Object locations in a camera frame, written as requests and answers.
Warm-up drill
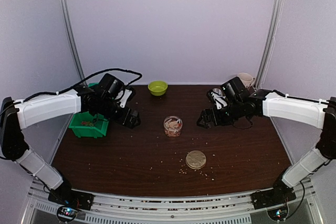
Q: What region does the metal scoop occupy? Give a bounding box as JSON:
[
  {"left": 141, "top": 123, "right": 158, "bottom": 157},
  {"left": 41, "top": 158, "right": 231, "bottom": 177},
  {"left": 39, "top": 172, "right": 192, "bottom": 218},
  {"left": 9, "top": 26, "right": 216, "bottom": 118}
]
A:
[{"left": 212, "top": 88, "right": 223, "bottom": 96}]

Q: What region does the right aluminium frame post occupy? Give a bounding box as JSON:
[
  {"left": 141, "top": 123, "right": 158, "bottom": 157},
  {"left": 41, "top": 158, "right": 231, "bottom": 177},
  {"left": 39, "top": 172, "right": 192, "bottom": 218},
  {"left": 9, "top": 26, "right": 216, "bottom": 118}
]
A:
[{"left": 255, "top": 0, "right": 284, "bottom": 88}]

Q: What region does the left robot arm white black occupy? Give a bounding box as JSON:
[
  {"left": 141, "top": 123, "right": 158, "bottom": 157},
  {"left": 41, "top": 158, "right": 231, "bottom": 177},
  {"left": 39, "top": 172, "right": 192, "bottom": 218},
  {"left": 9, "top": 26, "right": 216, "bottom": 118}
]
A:
[{"left": 1, "top": 86, "right": 141, "bottom": 205}]

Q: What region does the aluminium frame post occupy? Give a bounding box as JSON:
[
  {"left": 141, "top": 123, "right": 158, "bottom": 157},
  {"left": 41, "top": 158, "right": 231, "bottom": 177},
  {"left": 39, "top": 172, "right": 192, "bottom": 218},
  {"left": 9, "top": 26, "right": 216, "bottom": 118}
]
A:
[
  {"left": 60, "top": 0, "right": 85, "bottom": 80},
  {"left": 255, "top": 0, "right": 284, "bottom": 88}
]

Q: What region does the left aluminium frame post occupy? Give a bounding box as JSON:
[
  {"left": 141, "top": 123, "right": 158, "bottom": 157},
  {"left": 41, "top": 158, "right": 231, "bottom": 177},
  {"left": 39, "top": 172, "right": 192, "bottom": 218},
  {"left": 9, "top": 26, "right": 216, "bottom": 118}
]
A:
[{"left": 60, "top": 0, "right": 85, "bottom": 80}]

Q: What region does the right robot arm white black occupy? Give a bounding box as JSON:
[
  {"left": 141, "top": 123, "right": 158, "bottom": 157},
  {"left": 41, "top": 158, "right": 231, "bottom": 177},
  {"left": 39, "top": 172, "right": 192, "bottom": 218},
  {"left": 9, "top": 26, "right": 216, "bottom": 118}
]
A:
[{"left": 196, "top": 89, "right": 335, "bottom": 204}]

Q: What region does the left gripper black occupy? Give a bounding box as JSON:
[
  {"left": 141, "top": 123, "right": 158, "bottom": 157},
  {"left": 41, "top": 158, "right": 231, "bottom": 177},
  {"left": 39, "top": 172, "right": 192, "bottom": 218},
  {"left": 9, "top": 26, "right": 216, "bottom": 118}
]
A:
[{"left": 98, "top": 97, "right": 141, "bottom": 129}]

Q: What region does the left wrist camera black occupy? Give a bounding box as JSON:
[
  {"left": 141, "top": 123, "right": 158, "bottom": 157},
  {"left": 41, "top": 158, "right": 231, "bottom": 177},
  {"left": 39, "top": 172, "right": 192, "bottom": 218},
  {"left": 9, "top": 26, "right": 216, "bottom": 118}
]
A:
[{"left": 97, "top": 73, "right": 135, "bottom": 108}]

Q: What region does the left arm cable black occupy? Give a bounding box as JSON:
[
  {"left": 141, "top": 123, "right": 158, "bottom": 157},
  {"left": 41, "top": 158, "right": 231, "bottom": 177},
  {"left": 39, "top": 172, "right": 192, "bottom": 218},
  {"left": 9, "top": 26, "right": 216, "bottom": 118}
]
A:
[{"left": 0, "top": 67, "right": 143, "bottom": 161}]

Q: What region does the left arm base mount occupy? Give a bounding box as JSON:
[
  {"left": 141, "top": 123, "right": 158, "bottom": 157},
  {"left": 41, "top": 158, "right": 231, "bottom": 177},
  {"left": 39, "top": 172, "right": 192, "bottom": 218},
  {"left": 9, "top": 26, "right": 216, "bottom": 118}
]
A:
[{"left": 48, "top": 190, "right": 94, "bottom": 223}]

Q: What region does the patterned ceramic mug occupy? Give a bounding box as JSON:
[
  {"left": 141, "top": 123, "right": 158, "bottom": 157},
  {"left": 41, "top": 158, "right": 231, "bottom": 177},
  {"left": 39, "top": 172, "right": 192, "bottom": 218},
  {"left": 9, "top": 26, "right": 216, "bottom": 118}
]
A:
[{"left": 237, "top": 72, "right": 256, "bottom": 88}]

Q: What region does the orange candies pile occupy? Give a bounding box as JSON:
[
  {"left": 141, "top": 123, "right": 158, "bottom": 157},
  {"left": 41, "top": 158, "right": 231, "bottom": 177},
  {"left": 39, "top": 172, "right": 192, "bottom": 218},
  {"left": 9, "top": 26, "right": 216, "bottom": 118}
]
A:
[{"left": 81, "top": 121, "right": 96, "bottom": 127}]

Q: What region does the clear plastic jar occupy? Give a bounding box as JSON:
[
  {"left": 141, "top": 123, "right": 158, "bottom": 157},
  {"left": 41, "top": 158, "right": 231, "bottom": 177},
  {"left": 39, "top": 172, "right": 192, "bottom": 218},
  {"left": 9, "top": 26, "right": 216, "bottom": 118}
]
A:
[{"left": 163, "top": 116, "right": 183, "bottom": 138}]

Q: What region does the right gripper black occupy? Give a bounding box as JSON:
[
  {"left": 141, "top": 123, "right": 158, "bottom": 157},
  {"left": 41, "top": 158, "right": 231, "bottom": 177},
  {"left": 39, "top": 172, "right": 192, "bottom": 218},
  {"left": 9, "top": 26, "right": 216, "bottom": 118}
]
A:
[{"left": 197, "top": 99, "right": 244, "bottom": 129}]

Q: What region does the small green bowl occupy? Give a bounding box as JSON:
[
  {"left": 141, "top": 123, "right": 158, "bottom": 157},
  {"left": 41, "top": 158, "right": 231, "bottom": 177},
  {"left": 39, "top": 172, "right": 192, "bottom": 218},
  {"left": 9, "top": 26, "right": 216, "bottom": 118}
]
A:
[{"left": 148, "top": 80, "right": 168, "bottom": 97}]

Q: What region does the green three-compartment candy bin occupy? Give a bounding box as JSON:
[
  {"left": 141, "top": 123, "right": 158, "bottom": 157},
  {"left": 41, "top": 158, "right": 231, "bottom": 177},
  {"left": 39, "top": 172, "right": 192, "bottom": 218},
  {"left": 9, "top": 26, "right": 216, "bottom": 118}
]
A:
[{"left": 68, "top": 82, "right": 111, "bottom": 138}]

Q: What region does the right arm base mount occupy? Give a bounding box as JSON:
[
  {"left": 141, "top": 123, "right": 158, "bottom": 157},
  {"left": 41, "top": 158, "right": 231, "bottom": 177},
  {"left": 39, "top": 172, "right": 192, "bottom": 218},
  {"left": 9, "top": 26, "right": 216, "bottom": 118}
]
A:
[{"left": 251, "top": 188, "right": 296, "bottom": 222}]

